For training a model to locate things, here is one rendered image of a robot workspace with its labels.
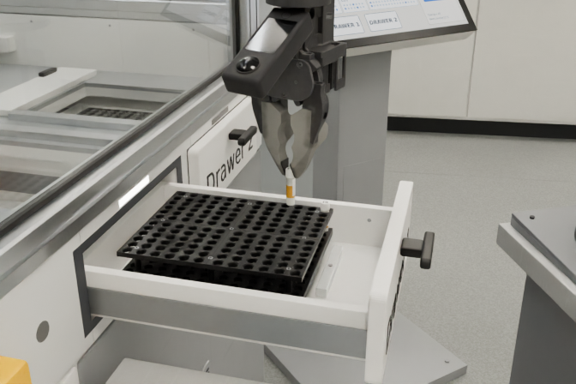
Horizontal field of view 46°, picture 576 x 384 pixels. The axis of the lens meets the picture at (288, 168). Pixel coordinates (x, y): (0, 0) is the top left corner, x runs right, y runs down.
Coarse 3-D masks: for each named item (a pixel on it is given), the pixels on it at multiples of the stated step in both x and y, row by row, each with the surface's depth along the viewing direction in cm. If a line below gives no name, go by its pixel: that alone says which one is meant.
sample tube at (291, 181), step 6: (288, 168) 79; (288, 174) 79; (288, 180) 79; (294, 180) 79; (288, 186) 79; (294, 186) 80; (288, 192) 80; (294, 192) 80; (288, 198) 80; (294, 198) 80; (288, 204) 80; (294, 204) 81
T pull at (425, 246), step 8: (432, 232) 80; (408, 240) 78; (416, 240) 78; (424, 240) 78; (432, 240) 78; (400, 248) 77; (408, 248) 77; (416, 248) 77; (424, 248) 77; (432, 248) 77; (408, 256) 77; (416, 256) 77; (424, 256) 75; (424, 264) 74
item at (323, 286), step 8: (336, 248) 90; (336, 256) 87; (328, 264) 85; (336, 264) 86; (328, 272) 84; (320, 280) 82; (328, 280) 82; (320, 288) 81; (328, 288) 82; (320, 296) 81
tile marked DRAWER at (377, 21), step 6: (378, 12) 157; (384, 12) 157; (390, 12) 158; (396, 12) 159; (366, 18) 155; (372, 18) 155; (378, 18) 156; (384, 18) 157; (390, 18) 158; (396, 18) 158; (372, 24) 155; (378, 24) 155; (384, 24) 156; (390, 24) 157; (396, 24) 158; (372, 30) 154; (378, 30) 155; (384, 30) 156
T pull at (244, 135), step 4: (252, 128) 115; (256, 128) 116; (232, 132) 113; (236, 132) 113; (240, 132) 113; (244, 132) 113; (248, 132) 113; (252, 132) 114; (232, 136) 113; (236, 136) 112; (240, 136) 111; (244, 136) 111; (248, 136) 112; (252, 136) 114; (236, 140) 113; (240, 140) 110; (244, 140) 110; (248, 140) 112; (240, 144) 110; (244, 144) 110
